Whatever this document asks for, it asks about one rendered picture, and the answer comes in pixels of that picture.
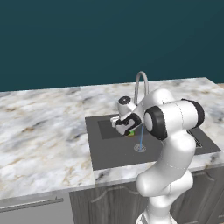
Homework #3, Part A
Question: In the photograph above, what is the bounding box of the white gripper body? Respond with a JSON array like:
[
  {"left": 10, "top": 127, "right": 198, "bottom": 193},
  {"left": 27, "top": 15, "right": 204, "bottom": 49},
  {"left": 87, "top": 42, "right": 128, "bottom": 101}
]
[{"left": 109, "top": 115, "right": 133, "bottom": 137}]

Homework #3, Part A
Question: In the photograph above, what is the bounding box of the dark grey sink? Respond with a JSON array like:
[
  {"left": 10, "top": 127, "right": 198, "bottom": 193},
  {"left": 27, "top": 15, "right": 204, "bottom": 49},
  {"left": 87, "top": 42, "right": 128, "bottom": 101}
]
[{"left": 84, "top": 113, "right": 223, "bottom": 172}]

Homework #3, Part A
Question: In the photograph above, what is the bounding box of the blue water stream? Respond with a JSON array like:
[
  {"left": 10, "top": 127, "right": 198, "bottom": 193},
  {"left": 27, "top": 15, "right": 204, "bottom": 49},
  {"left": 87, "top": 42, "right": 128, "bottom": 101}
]
[{"left": 139, "top": 124, "right": 145, "bottom": 151}]

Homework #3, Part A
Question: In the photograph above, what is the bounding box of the round sink drain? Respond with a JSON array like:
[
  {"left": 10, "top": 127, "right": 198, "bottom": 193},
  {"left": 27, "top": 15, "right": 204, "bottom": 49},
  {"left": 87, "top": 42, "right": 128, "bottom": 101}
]
[{"left": 133, "top": 143, "right": 147, "bottom": 153}]

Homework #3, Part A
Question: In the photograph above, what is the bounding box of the silver curved tap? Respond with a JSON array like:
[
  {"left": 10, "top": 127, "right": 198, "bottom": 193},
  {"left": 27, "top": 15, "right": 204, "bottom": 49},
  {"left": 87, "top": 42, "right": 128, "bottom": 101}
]
[{"left": 133, "top": 70, "right": 151, "bottom": 107}]

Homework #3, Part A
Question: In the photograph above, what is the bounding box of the dark wood cupboard door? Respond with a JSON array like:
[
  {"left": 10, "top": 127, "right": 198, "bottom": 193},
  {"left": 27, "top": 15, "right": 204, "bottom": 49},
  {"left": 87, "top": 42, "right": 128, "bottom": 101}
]
[
  {"left": 68, "top": 181, "right": 152, "bottom": 224},
  {"left": 170, "top": 164, "right": 224, "bottom": 224}
]

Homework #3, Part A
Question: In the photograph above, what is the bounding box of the grey dishwasher front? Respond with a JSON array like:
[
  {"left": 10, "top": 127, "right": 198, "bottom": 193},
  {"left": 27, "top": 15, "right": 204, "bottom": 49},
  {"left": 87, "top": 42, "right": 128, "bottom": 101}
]
[{"left": 0, "top": 191, "right": 75, "bottom": 224}]

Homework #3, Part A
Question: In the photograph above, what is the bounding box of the grey dishwasher handle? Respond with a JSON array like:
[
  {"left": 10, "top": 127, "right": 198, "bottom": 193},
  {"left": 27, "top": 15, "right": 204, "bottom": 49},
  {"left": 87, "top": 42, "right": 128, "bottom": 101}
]
[{"left": 0, "top": 197, "right": 65, "bottom": 214}]

